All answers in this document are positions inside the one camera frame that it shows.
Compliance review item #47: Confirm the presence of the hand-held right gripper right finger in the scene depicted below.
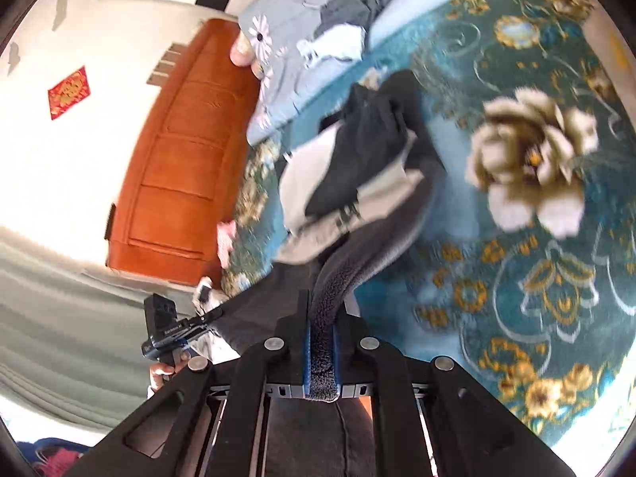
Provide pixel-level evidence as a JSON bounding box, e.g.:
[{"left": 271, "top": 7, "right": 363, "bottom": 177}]
[{"left": 335, "top": 307, "right": 577, "bottom": 477}]

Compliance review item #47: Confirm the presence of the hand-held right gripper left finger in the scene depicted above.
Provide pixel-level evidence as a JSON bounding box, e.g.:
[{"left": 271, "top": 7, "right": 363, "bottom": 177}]
[{"left": 64, "top": 291, "right": 312, "bottom": 477}]

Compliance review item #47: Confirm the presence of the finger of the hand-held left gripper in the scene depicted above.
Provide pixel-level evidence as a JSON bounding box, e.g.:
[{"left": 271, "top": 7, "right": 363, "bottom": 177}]
[{"left": 186, "top": 306, "right": 225, "bottom": 339}]

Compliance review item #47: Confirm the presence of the grey and black fleece jacket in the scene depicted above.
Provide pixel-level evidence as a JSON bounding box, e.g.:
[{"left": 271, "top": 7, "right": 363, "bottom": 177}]
[{"left": 207, "top": 70, "right": 448, "bottom": 477}]

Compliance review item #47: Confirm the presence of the person's left hand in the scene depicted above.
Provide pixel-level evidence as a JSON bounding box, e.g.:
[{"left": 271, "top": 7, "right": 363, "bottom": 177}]
[{"left": 148, "top": 350, "right": 194, "bottom": 399}]

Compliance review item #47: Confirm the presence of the pink cloth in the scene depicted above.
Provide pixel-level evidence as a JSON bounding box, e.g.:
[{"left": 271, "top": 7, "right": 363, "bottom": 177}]
[{"left": 217, "top": 219, "right": 239, "bottom": 270}]

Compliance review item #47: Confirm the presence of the grey-green curtain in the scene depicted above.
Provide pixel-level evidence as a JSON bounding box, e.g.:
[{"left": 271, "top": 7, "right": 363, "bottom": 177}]
[{"left": 0, "top": 227, "right": 202, "bottom": 434}]

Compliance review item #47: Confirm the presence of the brown wooden headboard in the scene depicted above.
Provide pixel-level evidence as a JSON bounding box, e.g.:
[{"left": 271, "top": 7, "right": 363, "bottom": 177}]
[{"left": 105, "top": 17, "right": 262, "bottom": 287}]

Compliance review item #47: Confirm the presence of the teal floral blanket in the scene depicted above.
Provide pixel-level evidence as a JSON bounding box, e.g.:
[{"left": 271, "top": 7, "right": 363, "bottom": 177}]
[{"left": 219, "top": 0, "right": 636, "bottom": 458}]

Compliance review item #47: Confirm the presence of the dark floral cloth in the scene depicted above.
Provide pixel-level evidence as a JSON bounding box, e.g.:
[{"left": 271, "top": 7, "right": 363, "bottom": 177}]
[{"left": 15, "top": 436, "right": 103, "bottom": 477}]

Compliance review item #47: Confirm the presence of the white garment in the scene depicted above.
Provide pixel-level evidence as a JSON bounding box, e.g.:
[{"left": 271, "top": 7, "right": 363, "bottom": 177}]
[{"left": 297, "top": 24, "right": 369, "bottom": 69}]

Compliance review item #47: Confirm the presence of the light blue floral pillow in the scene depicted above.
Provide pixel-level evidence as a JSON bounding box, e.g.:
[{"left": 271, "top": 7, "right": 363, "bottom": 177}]
[{"left": 237, "top": 0, "right": 508, "bottom": 146}]

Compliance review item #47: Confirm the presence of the dark grey garment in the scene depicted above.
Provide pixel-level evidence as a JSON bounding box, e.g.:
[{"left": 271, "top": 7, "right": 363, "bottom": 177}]
[{"left": 313, "top": 0, "right": 401, "bottom": 41}]

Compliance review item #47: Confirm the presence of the red wall decoration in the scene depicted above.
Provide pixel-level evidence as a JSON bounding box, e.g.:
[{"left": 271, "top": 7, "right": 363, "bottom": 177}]
[{"left": 48, "top": 66, "right": 92, "bottom": 121}]

